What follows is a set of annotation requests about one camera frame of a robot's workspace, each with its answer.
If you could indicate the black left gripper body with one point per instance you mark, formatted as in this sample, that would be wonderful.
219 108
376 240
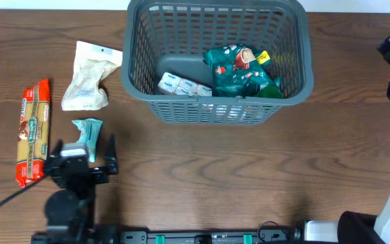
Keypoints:
85 191

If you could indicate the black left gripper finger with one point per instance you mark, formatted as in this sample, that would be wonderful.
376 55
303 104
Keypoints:
57 150
110 157

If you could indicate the white tissue multipack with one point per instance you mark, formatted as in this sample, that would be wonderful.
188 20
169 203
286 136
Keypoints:
181 86

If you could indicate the green lid jar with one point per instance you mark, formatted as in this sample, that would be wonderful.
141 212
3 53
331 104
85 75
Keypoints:
271 90

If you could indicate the green instant coffee bag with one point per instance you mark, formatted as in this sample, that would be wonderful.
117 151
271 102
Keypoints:
237 70

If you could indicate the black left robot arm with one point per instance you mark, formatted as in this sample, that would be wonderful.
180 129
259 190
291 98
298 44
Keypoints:
70 212

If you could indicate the mint toilet wipes pack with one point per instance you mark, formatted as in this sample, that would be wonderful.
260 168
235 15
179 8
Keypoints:
90 130

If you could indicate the orange spaghetti packet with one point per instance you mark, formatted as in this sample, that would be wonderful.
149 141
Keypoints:
33 133

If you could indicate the beige paper pouch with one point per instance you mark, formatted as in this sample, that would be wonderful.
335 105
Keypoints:
92 64

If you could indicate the grey plastic lattice basket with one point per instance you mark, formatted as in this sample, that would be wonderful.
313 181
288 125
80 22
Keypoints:
171 37

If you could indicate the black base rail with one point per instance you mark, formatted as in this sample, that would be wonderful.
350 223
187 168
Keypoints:
181 237

